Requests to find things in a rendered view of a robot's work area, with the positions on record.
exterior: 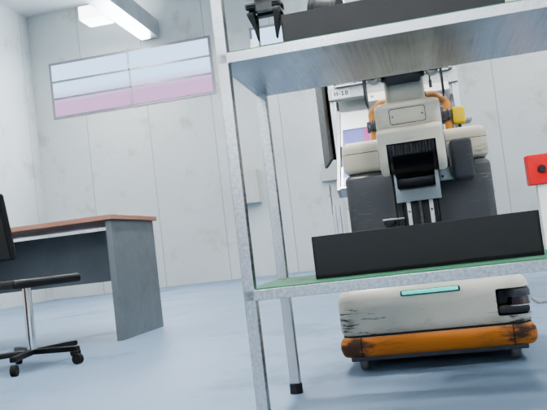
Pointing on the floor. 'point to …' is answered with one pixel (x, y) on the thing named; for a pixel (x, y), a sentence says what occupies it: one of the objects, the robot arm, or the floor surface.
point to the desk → (97, 263)
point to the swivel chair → (30, 302)
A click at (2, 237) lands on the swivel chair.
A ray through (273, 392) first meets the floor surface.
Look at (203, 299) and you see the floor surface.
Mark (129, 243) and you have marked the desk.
